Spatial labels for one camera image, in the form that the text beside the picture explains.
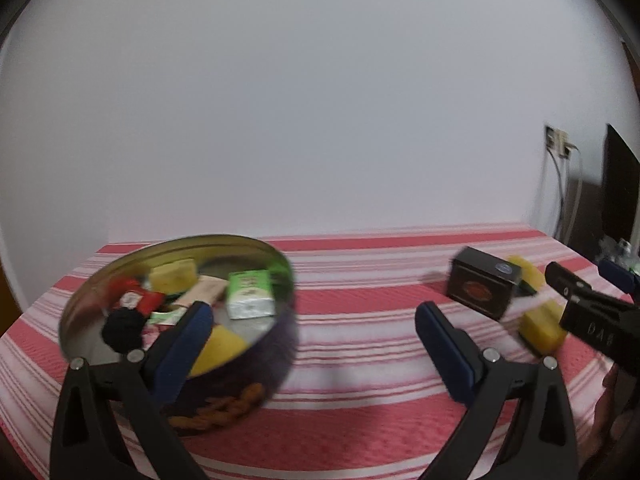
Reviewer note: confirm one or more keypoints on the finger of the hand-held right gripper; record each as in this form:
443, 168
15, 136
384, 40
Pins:
590, 317
619, 275

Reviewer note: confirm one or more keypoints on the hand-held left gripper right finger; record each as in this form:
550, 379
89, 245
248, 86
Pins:
445, 355

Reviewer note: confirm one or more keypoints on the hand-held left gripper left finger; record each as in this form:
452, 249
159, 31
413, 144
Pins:
182, 355

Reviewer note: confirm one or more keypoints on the pink white snack packet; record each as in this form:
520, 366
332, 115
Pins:
165, 318

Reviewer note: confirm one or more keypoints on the black knitted sock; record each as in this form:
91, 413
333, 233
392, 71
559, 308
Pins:
122, 331

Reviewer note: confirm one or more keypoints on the small beige candy packet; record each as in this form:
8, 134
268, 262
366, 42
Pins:
202, 292

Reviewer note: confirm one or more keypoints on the round metal tin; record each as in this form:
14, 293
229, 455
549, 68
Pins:
245, 385

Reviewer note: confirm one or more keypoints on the red foil packet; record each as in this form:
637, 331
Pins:
132, 300

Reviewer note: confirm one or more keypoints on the green tissue pack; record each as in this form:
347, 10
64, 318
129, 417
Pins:
250, 295

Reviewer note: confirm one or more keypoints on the person's right hand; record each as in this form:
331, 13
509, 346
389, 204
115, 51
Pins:
606, 410

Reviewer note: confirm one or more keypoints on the black cardboard box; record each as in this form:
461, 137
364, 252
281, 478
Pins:
482, 285

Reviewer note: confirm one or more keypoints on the black monitor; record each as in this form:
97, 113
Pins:
620, 185

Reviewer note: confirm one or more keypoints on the pink striped tablecloth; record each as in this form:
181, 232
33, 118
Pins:
360, 310

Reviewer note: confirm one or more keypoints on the white wall socket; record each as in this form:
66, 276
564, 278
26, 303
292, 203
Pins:
557, 140

